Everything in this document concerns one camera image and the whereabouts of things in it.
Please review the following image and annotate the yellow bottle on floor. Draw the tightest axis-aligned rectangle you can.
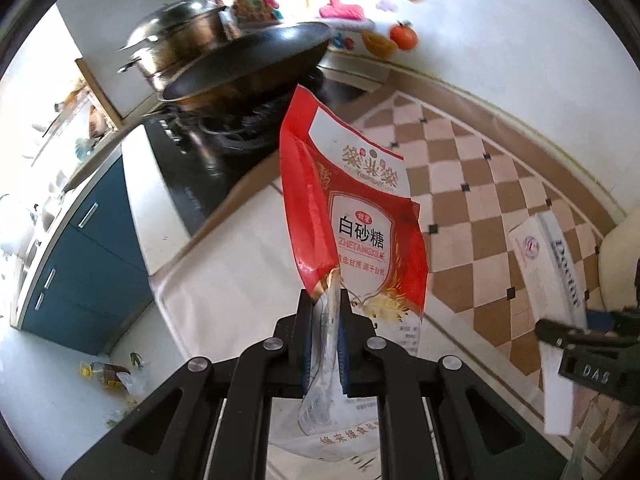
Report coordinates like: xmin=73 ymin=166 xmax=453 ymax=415
xmin=79 ymin=362 xmax=130 ymax=389

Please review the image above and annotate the black gas stove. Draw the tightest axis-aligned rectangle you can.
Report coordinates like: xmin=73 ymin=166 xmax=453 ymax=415
xmin=143 ymin=82 xmax=296 ymax=235

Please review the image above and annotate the steel lidded pot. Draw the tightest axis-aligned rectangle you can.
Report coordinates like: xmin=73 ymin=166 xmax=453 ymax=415
xmin=117 ymin=0 xmax=229 ymax=92

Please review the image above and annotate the clear plastic bag on floor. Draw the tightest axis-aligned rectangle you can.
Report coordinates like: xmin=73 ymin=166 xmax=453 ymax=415
xmin=116 ymin=370 xmax=150 ymax=399

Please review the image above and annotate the white blue-lettered carton box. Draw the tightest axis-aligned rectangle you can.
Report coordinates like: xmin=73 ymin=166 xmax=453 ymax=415
xmin=509 ymin=211 xmax=587 ymax=436

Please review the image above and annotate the red white sugar bag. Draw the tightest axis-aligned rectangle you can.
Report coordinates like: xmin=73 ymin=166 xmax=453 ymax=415
xmin=271 ymin=87 xmax=427 ymax=463

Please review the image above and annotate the blue kitchen cabinet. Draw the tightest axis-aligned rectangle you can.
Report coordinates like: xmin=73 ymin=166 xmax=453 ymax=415
xmin=17 ymin=158 xmax=152 ymax=356

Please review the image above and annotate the orange tangerine decoration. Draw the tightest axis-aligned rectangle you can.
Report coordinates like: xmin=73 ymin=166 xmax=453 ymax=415
xmin=388 ymin=22 xmax=419 ymax=51

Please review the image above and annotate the black wok pan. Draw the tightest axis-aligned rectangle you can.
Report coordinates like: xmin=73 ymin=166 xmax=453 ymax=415
xmin=158 ymin=22 xmax=332 ymax=110

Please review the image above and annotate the cream container on counter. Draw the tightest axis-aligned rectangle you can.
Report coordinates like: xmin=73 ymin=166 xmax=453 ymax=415
xmin=599 ymin=208 xmax=640 ymax=311

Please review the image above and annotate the pink wall decoration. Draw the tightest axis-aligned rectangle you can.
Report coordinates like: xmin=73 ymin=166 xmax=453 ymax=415
xmin=319 ymin=0 xmax=364 ymax=21

